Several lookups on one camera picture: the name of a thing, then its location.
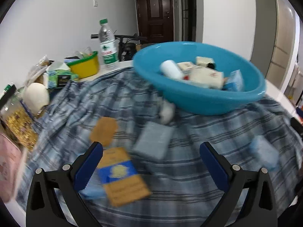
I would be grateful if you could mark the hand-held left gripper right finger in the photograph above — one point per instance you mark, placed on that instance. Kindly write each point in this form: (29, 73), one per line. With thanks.
(213, 167)

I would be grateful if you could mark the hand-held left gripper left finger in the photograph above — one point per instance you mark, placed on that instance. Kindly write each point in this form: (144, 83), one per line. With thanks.
(88, 167)

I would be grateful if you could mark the orange and blue box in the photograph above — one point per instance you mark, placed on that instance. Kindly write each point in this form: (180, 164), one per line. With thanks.
(123, 184)

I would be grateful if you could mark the light blue packet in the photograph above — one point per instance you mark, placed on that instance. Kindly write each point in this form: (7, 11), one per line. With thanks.
(262, 153)
(94, 194)

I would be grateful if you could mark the grey-blue box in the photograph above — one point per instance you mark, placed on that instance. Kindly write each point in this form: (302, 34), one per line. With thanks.
(152, 141)

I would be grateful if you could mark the blue plastic basin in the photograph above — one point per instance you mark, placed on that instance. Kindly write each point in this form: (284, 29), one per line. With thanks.
(189, 99)

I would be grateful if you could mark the blue plaid cloth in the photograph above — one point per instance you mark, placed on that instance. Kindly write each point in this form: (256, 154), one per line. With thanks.
(184, 170)

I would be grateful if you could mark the brown hexagonal packet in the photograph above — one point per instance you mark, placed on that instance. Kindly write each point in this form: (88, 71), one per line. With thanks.
(104, 130)

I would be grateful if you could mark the small white crumpled object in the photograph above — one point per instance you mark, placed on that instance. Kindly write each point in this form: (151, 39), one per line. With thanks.
(167, 113)

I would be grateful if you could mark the pink packet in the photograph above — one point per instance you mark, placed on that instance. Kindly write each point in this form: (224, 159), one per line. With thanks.
(9, 165)

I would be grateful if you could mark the clear jar of cereal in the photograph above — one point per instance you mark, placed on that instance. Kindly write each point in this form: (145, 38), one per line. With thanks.
(19, 127)

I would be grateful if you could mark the white rounded object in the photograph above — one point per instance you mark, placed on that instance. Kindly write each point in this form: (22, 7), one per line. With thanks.
(35, 97)

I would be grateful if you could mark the blue and white box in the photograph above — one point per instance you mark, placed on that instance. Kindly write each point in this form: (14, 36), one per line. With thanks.
(234, 81)

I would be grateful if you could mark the large cream box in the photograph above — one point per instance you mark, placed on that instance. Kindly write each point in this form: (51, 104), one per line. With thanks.
(206, 76)

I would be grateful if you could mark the green tissue box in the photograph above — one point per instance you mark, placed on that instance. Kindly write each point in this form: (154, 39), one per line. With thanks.
(59, 79)

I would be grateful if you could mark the yellow bowl with green rim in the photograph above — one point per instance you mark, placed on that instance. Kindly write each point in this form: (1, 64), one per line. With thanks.
(85, 67)

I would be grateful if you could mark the small white box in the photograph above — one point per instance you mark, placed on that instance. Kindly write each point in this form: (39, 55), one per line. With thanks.
(185, 67)

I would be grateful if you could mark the small cream box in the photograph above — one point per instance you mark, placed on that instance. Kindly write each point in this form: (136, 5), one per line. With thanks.
(203, 61)

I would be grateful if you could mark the white bottle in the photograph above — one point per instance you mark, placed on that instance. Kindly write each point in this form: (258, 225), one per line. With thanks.
(170, 68)

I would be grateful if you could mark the clear snack bag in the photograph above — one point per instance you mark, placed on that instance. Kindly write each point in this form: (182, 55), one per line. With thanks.
(37, 68)

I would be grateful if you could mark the packets in yellow bin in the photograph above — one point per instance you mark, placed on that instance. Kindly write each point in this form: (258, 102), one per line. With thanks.
(84, 53)

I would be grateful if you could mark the clear water bottle green cap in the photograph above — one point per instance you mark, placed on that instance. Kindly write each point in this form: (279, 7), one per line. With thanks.
(107, 52)

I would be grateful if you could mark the black bicycle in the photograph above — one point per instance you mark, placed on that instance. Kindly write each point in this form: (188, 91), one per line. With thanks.
(127, 49)

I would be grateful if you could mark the cardboard box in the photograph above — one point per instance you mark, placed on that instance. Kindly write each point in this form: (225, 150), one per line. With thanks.
(139, 47)

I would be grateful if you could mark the grey cabinet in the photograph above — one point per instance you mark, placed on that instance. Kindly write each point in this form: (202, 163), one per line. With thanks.
(262, 40)

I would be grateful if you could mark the dark glass sliding door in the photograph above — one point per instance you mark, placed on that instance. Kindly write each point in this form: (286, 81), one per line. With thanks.
(188, 11)

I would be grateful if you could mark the dark brown door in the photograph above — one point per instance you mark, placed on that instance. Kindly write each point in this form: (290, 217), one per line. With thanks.
(153, 16)

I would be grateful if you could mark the white wall switch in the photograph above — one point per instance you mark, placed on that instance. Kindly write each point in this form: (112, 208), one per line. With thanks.
(95, 2)

